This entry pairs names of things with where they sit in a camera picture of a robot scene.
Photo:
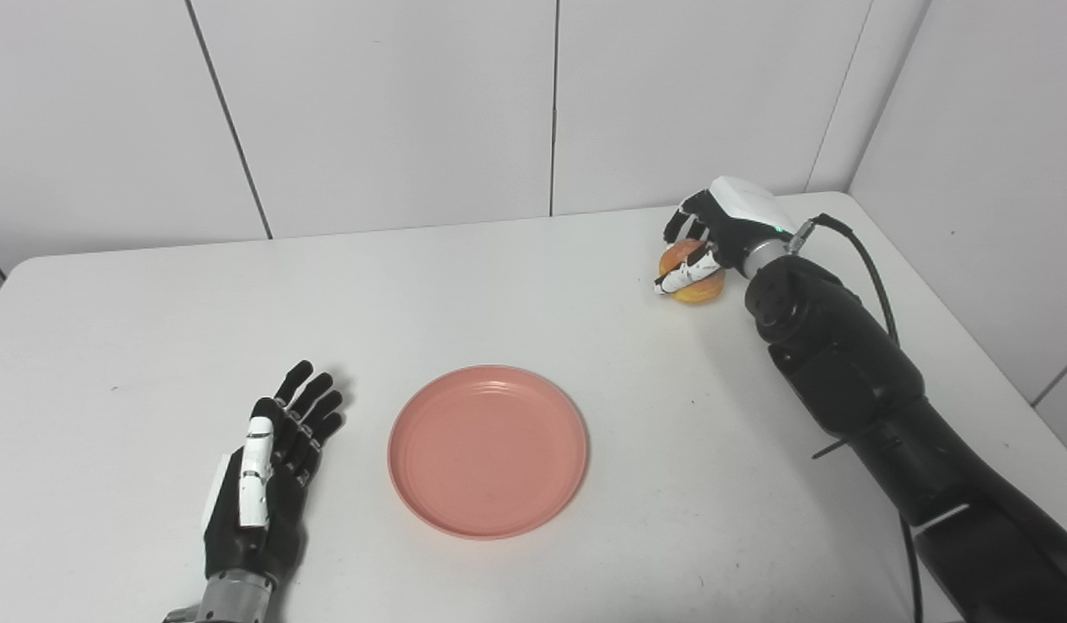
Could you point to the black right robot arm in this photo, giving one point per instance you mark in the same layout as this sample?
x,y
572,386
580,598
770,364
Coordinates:
x,y
870,389

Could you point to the pink round plate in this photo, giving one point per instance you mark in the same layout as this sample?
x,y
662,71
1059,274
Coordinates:
x,y
488,452

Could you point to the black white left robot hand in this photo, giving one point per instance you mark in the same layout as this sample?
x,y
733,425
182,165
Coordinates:
x,y
273,519

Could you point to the golden cream puff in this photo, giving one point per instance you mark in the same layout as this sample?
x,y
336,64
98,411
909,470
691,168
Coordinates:
x,y
702,290

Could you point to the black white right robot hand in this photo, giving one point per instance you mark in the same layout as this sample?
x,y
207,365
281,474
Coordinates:
x,y
741,216

